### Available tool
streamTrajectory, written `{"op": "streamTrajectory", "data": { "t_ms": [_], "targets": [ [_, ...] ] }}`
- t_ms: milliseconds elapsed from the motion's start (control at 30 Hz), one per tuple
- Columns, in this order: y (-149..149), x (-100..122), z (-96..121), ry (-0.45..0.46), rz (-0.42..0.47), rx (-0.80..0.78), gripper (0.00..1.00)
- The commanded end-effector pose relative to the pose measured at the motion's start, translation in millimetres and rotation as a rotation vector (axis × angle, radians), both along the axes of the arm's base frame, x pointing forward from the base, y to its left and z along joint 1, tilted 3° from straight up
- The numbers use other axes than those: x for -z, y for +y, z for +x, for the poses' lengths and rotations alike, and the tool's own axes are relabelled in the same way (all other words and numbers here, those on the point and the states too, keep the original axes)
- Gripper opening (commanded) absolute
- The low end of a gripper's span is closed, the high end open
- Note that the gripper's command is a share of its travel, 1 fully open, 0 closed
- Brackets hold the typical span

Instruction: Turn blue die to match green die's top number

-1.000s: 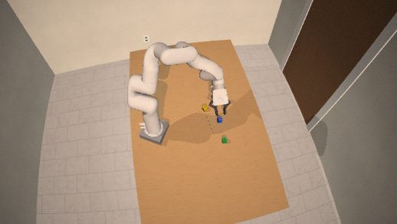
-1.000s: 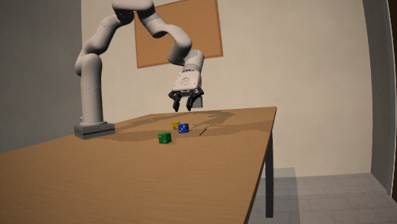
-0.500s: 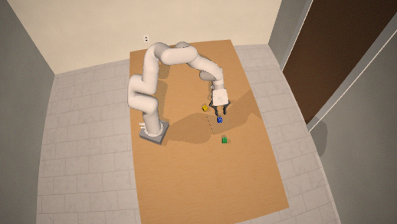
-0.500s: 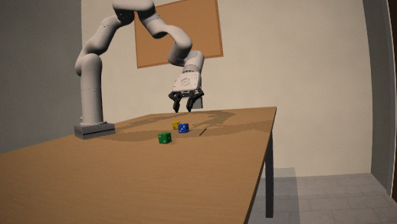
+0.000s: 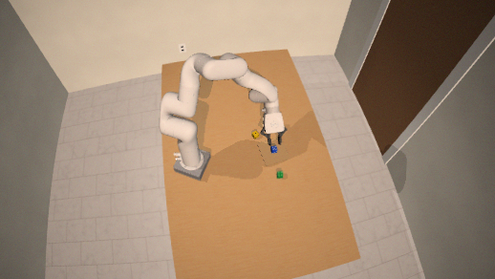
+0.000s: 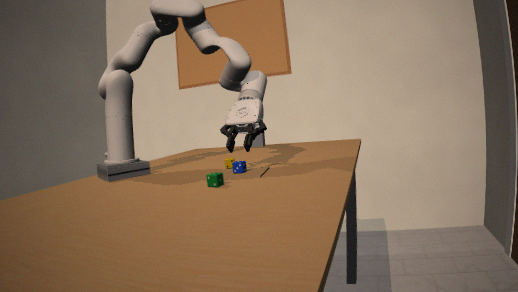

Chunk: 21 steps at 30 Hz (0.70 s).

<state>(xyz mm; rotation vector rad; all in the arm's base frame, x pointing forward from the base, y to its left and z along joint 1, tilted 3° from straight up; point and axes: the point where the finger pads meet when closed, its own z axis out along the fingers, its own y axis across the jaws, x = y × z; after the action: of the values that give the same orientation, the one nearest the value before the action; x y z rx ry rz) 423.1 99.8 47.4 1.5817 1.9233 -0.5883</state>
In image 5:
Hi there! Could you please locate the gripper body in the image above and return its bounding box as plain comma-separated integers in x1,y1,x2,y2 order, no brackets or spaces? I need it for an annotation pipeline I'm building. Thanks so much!
263,112,284,134

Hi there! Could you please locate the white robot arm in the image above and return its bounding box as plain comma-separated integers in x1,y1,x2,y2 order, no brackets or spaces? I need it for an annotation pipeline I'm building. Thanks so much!
160,53,279,171

